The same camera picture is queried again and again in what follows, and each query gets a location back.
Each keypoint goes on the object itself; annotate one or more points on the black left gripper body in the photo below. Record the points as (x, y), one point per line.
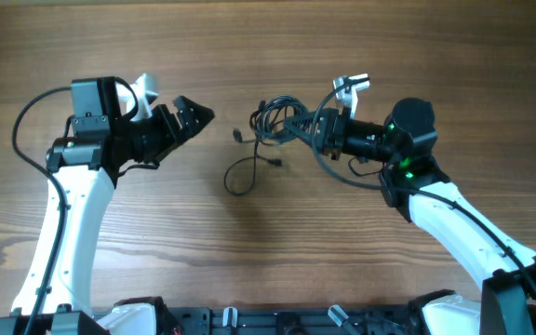
(166, 136)

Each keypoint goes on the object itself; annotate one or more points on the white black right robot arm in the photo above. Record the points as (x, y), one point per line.
(412, 182)

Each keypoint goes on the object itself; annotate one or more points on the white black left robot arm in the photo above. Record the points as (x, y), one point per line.
(115, 127)

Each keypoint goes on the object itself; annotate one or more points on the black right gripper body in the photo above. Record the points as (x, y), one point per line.
(335, 144)

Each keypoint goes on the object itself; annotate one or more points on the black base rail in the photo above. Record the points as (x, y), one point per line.
(385, 319)

